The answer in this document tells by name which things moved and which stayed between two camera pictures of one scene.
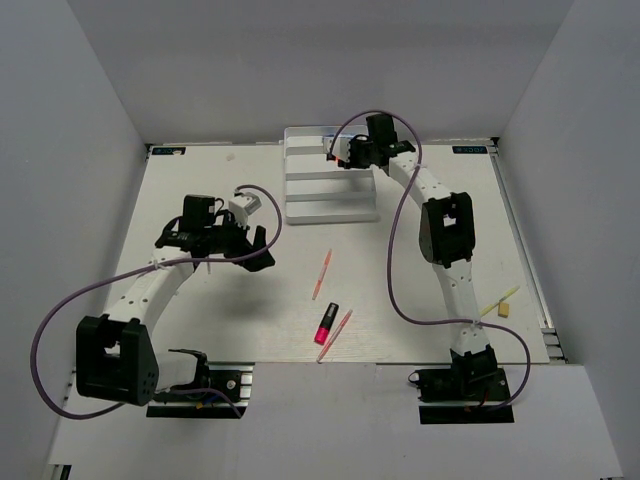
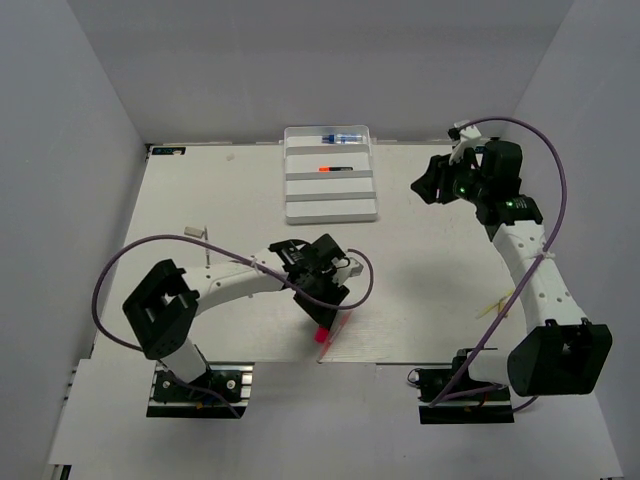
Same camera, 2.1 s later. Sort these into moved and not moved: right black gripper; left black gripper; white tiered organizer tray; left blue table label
Moved: left black gripper; right black gripper
Not moved: white tiered organizer tray; left blue table label
